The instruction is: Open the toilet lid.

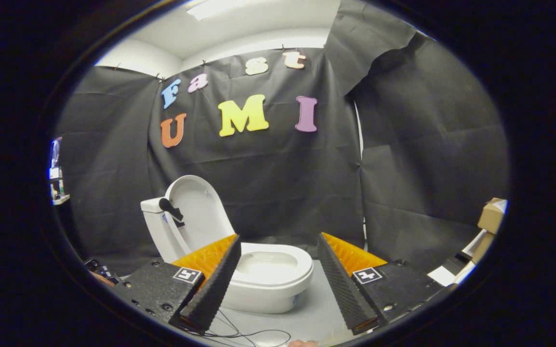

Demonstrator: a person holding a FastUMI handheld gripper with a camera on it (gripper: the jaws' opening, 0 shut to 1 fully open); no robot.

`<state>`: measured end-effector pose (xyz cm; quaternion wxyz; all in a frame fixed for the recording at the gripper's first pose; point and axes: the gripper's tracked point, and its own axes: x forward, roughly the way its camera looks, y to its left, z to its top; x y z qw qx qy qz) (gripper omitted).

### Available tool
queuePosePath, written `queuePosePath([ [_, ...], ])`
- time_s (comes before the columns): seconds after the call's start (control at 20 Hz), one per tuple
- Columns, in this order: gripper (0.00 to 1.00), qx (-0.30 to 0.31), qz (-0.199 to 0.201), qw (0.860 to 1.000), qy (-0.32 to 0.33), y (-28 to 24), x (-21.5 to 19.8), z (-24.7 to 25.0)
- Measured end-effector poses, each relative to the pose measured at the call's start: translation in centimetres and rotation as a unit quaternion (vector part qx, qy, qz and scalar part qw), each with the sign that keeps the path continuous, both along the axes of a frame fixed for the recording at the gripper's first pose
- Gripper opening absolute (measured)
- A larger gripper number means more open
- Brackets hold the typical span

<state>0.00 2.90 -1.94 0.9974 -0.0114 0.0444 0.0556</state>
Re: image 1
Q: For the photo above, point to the white toilet lid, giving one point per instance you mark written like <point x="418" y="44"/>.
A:
<point x="200" y="207"/>

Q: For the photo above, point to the ceiling light panel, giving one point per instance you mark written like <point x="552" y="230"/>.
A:
<point x="220" y="7"/>

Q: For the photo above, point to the brown cardboard box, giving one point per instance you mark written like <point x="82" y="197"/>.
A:
<point x="482" y="246"/>
<point x="492" y="217"/>

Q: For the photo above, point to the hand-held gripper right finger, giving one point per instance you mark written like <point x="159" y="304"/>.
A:
<point x="343" y="289"/>

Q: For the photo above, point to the black lid pull tab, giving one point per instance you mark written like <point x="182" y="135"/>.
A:
<point x="170" y="208"/>

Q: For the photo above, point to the white toilet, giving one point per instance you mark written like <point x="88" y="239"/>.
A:
<point x="268" y="284"/>

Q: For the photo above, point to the dark device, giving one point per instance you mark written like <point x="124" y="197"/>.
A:
<point x="101" y="272"/>

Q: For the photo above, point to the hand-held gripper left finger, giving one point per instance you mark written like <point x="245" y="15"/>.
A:
<point x="215" y="289"/>

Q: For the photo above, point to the white flat panel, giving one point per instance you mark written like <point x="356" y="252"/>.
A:
<point x="444" y="275"/>

